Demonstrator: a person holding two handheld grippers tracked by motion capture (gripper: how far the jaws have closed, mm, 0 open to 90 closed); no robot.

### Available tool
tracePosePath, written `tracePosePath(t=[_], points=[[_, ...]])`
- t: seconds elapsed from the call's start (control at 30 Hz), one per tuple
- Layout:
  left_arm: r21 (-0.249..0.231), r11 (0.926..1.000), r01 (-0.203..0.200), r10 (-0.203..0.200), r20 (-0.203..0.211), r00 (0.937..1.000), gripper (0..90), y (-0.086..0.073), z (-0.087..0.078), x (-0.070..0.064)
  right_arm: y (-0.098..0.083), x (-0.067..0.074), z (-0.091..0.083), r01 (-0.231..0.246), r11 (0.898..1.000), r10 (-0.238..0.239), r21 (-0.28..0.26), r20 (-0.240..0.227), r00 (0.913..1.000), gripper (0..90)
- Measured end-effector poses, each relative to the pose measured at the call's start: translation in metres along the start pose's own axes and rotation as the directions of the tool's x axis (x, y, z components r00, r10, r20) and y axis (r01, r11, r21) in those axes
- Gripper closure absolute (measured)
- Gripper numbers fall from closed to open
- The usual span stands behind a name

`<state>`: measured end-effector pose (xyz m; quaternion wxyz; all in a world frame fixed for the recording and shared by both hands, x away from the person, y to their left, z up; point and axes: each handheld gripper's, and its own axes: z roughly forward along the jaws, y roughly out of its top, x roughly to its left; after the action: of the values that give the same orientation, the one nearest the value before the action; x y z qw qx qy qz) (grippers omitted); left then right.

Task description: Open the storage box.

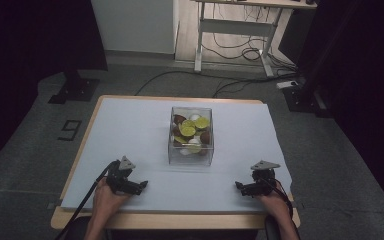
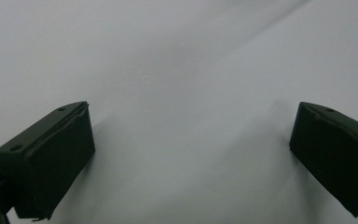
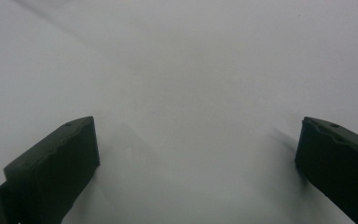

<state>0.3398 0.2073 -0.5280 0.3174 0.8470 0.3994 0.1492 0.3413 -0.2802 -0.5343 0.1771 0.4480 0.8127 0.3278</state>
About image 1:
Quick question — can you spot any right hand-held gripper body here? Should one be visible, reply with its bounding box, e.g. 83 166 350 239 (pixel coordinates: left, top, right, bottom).
246 160 281 197

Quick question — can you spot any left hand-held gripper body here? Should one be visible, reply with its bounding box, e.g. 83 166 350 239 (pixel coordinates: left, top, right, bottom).
105 155 141 196

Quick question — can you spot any clear plastic box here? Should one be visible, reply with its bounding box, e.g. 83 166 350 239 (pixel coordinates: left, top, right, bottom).
167 106 215 167

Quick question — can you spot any person's left hand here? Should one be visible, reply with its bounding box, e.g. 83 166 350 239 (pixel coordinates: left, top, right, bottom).
93 178 131 219

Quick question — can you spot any person's right hand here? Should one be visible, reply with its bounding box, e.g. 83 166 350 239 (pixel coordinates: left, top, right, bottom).
254 182 293 220

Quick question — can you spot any wooden table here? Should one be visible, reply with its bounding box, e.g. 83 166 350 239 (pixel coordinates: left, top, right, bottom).
50 94 302 231

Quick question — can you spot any pale blue table mat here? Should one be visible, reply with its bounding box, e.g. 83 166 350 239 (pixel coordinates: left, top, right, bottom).
60 97 293 214

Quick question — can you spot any person's dark lap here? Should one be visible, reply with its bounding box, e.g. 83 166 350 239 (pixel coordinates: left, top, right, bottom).
63 216 264 240

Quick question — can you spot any grey tape strip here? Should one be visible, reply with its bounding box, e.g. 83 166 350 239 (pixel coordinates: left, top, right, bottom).
46 199 63 211

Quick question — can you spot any black stand base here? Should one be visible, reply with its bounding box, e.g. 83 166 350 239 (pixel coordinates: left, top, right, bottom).
47 69 101 105
282 84 332 118

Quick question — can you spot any white power strip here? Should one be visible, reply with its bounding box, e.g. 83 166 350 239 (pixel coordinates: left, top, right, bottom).
276 80 300 91

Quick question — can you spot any white cabinet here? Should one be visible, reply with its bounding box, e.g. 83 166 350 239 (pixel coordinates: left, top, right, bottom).
90 0 180 55

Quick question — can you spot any dark curtain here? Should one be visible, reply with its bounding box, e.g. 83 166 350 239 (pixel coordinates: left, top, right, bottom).
0 0 109 174
296 0 384 221

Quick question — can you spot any black red right gripper cable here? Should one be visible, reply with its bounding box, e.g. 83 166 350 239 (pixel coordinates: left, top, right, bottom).
266 176 295 240

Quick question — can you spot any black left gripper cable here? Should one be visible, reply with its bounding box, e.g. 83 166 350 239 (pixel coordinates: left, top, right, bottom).
53 160 119 240

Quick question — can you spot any long black floor cable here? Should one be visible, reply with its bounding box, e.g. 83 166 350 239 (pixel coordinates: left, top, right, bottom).
134 69 281 97

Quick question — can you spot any black cable bundle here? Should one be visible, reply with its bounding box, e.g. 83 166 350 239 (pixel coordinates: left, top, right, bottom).
201 3 298 78

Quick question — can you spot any white frame desk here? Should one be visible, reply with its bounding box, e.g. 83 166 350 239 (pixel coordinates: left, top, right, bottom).
193 0 318 79

